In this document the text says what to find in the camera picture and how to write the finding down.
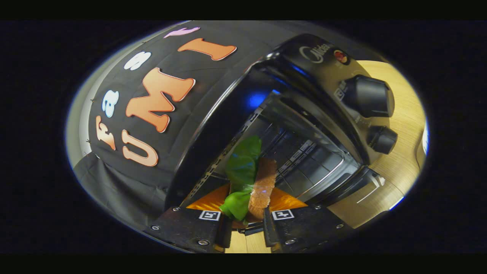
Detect white bread lettuce sandwich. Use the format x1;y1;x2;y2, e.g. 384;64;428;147
220;136;277;229

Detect black toaster oven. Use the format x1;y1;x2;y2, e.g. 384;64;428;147
166;33;404;229

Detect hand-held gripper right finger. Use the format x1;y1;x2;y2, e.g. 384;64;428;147
263;186;354;253

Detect dark side cloth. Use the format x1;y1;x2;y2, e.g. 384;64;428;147
72;152;168;229

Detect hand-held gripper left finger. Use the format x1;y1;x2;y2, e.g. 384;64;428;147
144;184;232;253

